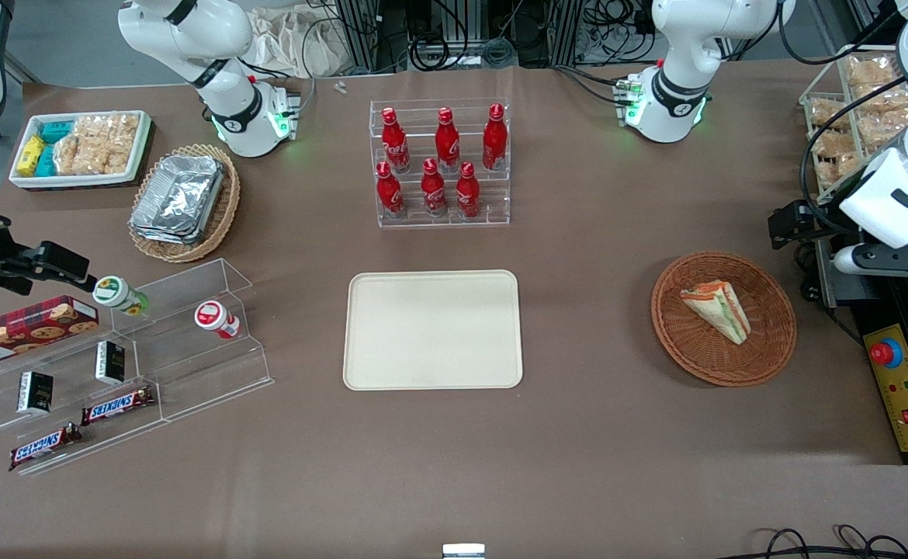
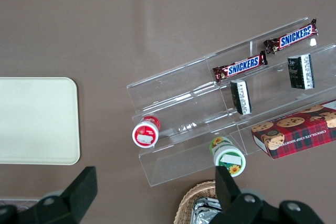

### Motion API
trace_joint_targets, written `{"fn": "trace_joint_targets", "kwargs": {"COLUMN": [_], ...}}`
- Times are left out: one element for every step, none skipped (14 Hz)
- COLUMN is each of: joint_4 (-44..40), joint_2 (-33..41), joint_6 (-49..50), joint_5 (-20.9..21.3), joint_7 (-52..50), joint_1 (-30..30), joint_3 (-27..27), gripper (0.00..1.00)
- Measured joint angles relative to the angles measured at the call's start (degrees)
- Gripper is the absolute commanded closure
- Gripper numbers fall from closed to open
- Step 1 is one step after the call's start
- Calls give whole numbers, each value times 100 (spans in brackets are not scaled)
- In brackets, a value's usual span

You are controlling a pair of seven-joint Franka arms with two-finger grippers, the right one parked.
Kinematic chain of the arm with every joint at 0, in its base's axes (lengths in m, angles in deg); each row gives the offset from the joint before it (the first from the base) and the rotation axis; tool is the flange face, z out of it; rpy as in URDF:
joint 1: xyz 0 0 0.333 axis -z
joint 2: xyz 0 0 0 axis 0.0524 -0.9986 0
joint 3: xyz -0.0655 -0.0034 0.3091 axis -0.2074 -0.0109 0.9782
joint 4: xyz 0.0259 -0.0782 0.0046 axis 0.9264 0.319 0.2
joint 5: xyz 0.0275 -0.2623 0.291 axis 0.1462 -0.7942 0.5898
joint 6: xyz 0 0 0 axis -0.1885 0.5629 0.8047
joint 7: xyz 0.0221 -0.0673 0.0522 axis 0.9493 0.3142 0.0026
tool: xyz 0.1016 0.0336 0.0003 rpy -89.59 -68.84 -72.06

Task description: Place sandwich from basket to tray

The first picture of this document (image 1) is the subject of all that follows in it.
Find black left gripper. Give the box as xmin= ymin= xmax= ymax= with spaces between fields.
xmin=768 ymin=200 xmax=851 ymax=254

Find triangle sandwich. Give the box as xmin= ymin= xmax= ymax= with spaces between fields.
xmin=679 ymin=279 xmax=752 ymax=346

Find round brown wicker basket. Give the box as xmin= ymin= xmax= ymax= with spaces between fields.
xmin=650 ymin=251 xmax=798 ymax=388

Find oval light wicker basket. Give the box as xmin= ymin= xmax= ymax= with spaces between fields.
xmin=127 ymin=143 xmax=241 ymax=264

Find beige plastic tray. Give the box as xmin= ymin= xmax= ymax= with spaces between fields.
xmin=342 ymin=269 xmax=524 ymax=391

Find red cookie box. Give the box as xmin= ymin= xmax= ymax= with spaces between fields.
xmin=0 ymin=295 xmax=101 ymax=371

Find clear bag of crackers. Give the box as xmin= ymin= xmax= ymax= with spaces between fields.
xmin=813 ymin=130 xmax=863 ymax=189
xmin=809 ymin=98 xmax=848 ymax=130
xmin=847 ymin=57 xmax=903 ymax=88
xmin=856 ymin=88 xmax=908 ymax=150

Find green lid yoghurt bottle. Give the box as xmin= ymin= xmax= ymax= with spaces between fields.
xmin=92 ymin=275 xmax=149 ymax=318

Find white plastic bin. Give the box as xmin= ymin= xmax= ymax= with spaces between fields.
xmin=9 ymin=109 xmax=153 ymax=190

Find black machine base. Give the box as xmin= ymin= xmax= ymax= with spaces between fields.
xmin=794 ymin=233 xmax=908 ymax=467

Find yellow snack pack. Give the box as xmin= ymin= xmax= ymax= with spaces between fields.
xmin=17 ymin=135 xmax=47 ymax=177

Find small black box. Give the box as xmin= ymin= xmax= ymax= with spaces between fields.
xmin=95 ymin=341 xmax=126 ymax=386
xmin=17 ymin=370 xmax=54 ymax=414

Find clear acrylic snack rack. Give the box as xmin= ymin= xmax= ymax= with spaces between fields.
xmin=799 ymin=44 xmax=908 ymax=204

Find bag of rice crackers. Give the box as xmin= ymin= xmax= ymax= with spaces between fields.
xmin=54 ymin=113 xmax=141 ymax=176

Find stack of foil trays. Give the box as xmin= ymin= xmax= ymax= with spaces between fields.
xmin=129 ymin=155 xmax=227 ymax=246

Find Snickers bar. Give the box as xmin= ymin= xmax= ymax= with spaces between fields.
xmin=9 ymin=422 xmax=84 ymax=473
xmin=81 ymin=385 xmax=157 ymax=427

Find red emergency stop button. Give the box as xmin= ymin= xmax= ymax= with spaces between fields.
xmin=870 ymin=339 xmax=904 ymax=369

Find red lid yoghurt bottle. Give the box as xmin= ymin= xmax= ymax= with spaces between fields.
xmin=193 ymin=300 xmax=242 ymax=341

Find clear acrylic stepped shelf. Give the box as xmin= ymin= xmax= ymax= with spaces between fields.
xmin=0 ymin=258 xmax=276 ymax=477

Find clear acrylic bottle rack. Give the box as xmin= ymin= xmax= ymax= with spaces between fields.
xmin=368 ymin=98 xmax=511 ymax=229

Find red cola bottle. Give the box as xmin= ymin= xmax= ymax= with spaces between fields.
xmin=376 ymin=161 xmax=406 ymax=219
xmin=381 ymin=107 xmax=411 ymax=174
xmin=435 ymin=107 xmax=461 ymax=174
xmin=482 ymin=103 xmax=508 ymax=172
xmin=421 ymin=158 xmax=449 ymax=218
xmin=456 ymin=161 xmax=481 ymax=219

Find crumpled white plastic bag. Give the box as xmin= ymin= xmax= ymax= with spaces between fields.
xmin=248 ymin=6 xmax=350 ymax=80

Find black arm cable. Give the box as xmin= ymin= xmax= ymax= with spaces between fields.
xmin=800 ymin=109 xmax=908 ymax=209

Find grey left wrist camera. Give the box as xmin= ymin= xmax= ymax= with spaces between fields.
xmin=833 ymin=243 xmax=908 ymax=278

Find black base cable bundle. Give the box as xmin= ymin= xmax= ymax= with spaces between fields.
xmin=553 ymin=64 xmax=635 ymax=106

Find black floor cables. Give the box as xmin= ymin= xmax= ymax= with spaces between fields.
xmin=737 ymin=524 xmax=908 ymax=559

